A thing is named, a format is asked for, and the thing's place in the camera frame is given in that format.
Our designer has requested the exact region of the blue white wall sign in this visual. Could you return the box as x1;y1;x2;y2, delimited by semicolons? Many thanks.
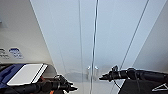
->
8;47;25;60

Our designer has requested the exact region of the white folding table top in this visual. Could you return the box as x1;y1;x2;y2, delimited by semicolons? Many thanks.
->
6;63;49;87

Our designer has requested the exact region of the white wardrobe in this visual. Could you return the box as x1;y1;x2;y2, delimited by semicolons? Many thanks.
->
29;0;168;94

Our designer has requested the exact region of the orange folding stand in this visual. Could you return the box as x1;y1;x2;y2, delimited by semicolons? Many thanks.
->
37;75;46;84

